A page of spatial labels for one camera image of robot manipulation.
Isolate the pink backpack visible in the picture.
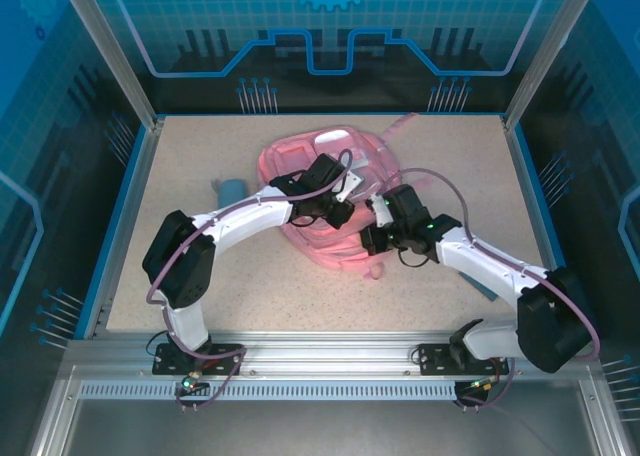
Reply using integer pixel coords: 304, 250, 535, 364
255, 111, 439, 281

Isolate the blue printed acrylic panel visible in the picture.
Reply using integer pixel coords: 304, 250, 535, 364
107, 0, 551, 115

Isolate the blue table edge strip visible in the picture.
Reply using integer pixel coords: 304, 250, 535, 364
512, 123, 591, 340
74, 123, 161, 340

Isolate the metal bottom tray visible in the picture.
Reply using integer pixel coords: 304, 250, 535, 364
29, 400, 616, 456

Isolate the thin black right gripper cable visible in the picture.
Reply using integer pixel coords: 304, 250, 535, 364
397, 248, 432, 270

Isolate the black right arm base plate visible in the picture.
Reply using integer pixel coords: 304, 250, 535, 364
417, 343, 511, 377

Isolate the aluminium front rail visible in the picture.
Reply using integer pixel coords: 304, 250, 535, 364
64, 329, 601, 383

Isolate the slotted metal cable duct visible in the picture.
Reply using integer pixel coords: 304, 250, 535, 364
78, 379, 464, 403

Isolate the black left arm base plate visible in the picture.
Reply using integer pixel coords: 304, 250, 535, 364
152, 342, 246, 377

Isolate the aluminium frame post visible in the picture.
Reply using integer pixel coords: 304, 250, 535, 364
502, 0, 604, 130
55, 0, 167, 130

